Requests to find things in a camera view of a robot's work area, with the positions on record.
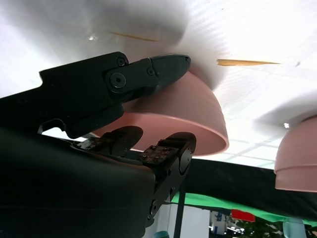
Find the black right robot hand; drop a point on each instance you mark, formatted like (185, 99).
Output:
(62, 173)

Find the pink plastic bowl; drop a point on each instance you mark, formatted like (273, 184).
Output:
(193, 106)
(299, 148)
(297, 181)

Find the black metal pole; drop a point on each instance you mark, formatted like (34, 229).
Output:
(180, 213)

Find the green table cloth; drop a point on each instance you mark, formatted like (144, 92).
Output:
(210, 202)

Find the black backdrop cloth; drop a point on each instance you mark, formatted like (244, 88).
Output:
(235, 183)

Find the thin orange wood sliver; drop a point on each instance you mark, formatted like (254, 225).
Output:
(247, 62)

